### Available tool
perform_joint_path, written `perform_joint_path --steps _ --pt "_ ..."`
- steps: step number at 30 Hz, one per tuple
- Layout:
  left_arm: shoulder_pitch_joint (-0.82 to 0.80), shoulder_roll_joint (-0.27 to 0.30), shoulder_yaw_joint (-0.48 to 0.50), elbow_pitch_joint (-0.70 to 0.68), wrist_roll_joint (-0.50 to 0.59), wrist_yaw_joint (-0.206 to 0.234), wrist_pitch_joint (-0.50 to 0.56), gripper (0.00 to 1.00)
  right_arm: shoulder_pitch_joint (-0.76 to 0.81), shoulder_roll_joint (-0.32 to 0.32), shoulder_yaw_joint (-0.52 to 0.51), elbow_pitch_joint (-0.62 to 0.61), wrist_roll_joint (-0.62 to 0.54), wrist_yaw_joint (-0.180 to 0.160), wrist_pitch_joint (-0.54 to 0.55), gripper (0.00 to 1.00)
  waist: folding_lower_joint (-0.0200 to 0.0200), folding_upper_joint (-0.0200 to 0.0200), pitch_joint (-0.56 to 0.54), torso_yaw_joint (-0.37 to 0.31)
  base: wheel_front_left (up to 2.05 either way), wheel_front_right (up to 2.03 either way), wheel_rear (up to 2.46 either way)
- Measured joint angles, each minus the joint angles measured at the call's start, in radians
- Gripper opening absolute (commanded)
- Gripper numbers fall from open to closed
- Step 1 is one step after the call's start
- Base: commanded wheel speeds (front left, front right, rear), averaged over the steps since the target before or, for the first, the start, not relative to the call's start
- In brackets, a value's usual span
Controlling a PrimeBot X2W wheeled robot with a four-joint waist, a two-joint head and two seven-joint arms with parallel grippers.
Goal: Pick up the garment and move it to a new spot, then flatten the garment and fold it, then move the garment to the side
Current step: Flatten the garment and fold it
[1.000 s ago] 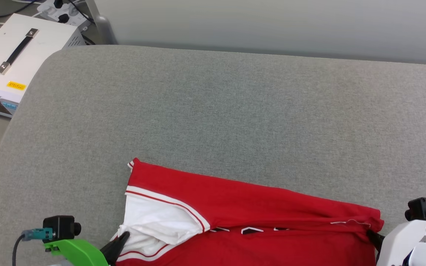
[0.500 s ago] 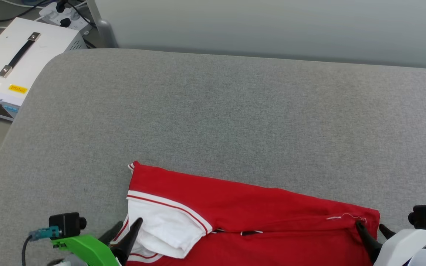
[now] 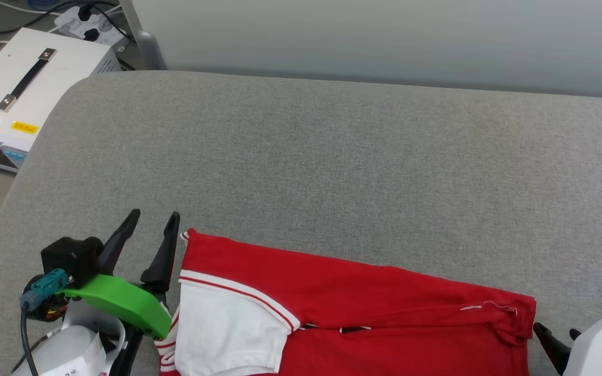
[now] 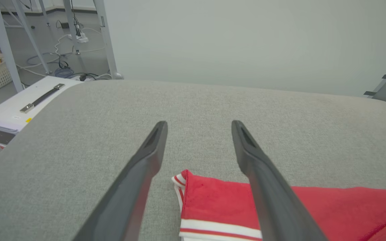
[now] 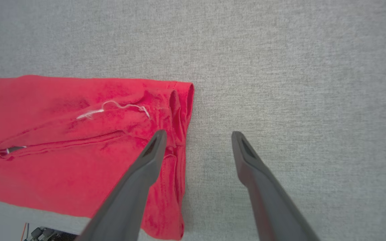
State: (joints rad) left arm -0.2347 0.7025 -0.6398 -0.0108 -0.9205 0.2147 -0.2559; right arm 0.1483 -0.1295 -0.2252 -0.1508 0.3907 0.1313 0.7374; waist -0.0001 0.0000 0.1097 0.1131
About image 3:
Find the grey metal frame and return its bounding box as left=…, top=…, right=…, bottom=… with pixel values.
left=118, top=0, right=168, bottom=72

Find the grey fabric sofa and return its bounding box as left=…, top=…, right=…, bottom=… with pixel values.
left=0, top=70, right=602, bottom=376

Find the white floor cable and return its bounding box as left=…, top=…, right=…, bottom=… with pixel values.
left=0, top=0, right=59, bottom=16

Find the white power supply unit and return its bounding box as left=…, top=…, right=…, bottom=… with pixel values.
left=0, top=27, right=123, bottom=173

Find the teal connector with black cable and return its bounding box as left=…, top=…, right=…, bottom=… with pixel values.
left=20, top=269, right=68, bottom=376

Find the red and white basketball jersey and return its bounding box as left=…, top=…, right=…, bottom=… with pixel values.
left=155, top=228, right=537, bottom=376

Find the white power strip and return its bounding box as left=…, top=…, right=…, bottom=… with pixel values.
left=54, top=5, right=130, bottom=47

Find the black plug with cable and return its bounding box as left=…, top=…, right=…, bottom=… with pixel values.
left=0, top=0, right=93, bottom=33

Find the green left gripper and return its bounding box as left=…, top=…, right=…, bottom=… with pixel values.
left=63, top=209, right=181, bottom=376

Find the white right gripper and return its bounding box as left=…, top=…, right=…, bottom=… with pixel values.
left=533, top=315, right=602, bottom=376

